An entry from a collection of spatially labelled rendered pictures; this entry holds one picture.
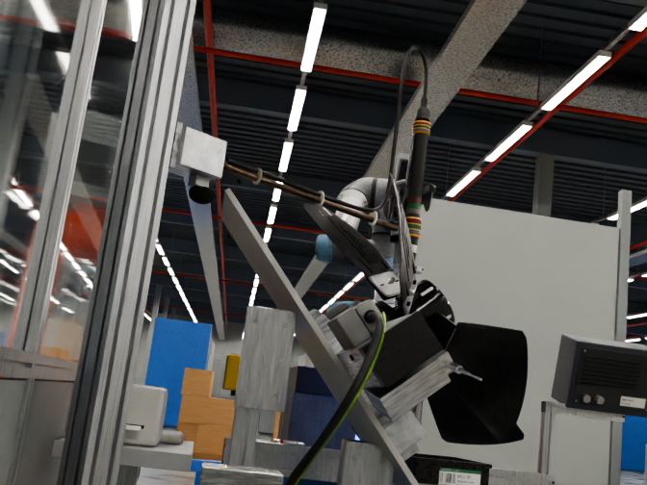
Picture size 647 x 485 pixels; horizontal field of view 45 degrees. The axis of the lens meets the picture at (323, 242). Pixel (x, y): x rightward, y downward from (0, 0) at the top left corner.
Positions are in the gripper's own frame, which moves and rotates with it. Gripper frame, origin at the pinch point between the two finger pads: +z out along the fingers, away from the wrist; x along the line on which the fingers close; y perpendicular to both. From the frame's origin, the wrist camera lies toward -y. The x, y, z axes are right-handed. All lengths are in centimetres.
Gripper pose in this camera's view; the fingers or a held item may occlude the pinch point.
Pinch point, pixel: (418, 183)
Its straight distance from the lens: 185.1
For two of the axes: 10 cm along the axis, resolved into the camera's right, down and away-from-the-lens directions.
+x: -9.8, -1.5, -1.3
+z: 1.6, -1.8, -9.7
